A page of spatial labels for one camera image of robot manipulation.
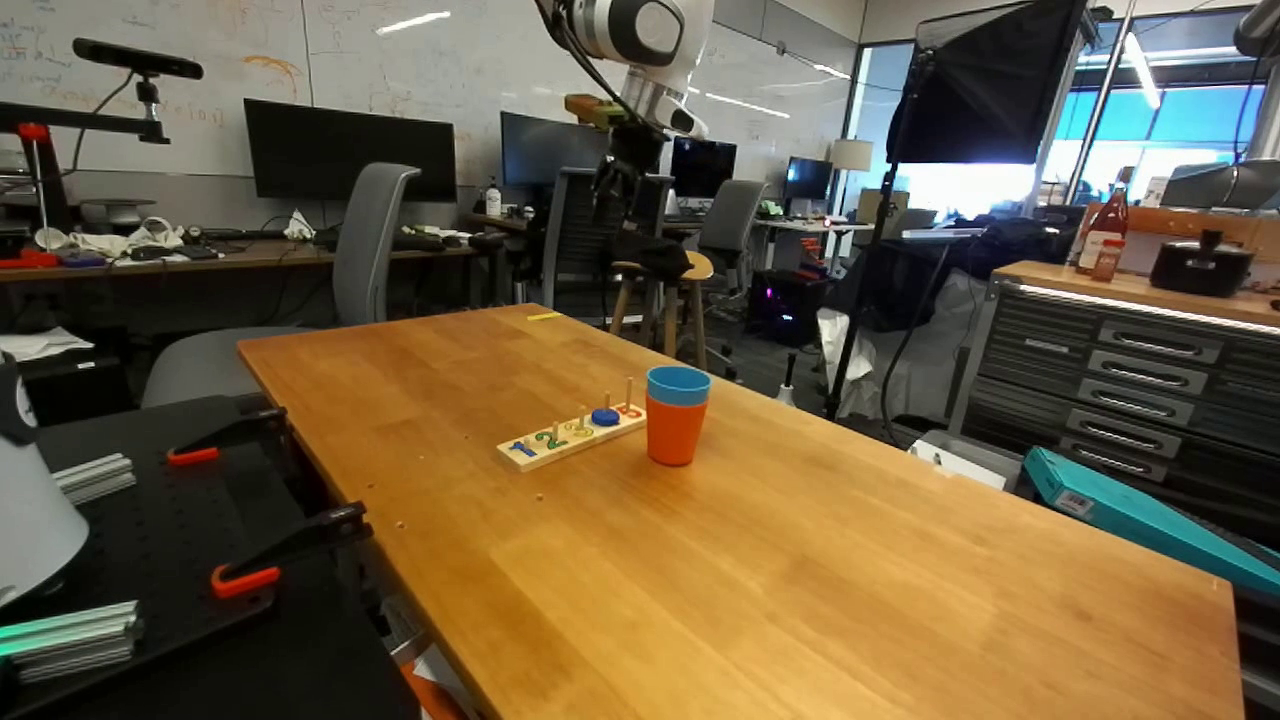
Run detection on black pegboard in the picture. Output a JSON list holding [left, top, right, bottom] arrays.
[[0, 393, 420, 720]]

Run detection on black softbox light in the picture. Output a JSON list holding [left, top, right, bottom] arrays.
[[884, 0, 1093, 172]]

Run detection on dark office chair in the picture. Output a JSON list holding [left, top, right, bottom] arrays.
[[696, 176, 769, 274]]

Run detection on wooden number puzzle board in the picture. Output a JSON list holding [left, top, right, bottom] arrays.
[[495, 398, 653, 475]]

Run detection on red bottle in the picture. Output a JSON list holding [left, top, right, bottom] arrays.
[[1076, 183, 1133, 284]]

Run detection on green aluminium extrusion bars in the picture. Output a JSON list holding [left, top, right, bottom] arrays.
[[0, 594, 143, 693]]

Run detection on orange black spring clamp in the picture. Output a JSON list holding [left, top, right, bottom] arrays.
[[163, 403, 289, 470], [204, 498, 373, 602]]

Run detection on blue plastic cup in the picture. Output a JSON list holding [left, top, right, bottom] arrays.
[[643, 364, 718, 412]]

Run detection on silver aluminium extrusion bars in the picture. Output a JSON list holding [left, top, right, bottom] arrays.
[[47, 448, 139, 511]]

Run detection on grey office chair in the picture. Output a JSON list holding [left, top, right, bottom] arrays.
[[136, 159, 425, 412]]

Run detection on grey drawer cabinet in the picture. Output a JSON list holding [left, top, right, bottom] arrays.
[[947, 256, 1280, 529]]

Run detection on black camera boom stand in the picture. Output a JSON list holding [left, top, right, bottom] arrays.
[[0, 98, 178, 233]]

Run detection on orange plastic cup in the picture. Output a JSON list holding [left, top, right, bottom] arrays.
[[643, 395, 714, 470]]

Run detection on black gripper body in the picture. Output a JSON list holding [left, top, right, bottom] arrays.
[[606, 116, 674, 203]]

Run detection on medium black computer monitor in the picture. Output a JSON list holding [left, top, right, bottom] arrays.
[[495, 108, 616, 191]]

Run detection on black stereo camera bar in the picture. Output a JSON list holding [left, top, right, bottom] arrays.
[[68, 37, 208, 85]]

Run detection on white lamp shade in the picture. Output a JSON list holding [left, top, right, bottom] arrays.
[[0, 437, 92, 613]]

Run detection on teal plastic case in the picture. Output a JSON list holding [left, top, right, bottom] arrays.
[[1022, 443, 1280, 606]]

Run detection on small black computer monitor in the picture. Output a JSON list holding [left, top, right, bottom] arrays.
[[670, 131, 742, 203]]

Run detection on large black computer monitor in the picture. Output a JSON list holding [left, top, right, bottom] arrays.
[[242, 97, 460, 208]]

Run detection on black light stand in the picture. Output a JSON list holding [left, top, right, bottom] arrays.
[[822, 155, 911, 425]]

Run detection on white cardboard box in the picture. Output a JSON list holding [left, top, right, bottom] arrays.
[[909, 427, 1025, 497]]

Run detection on wooden stool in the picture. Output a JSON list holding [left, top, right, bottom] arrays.
[[606, 246, 721, 373]]

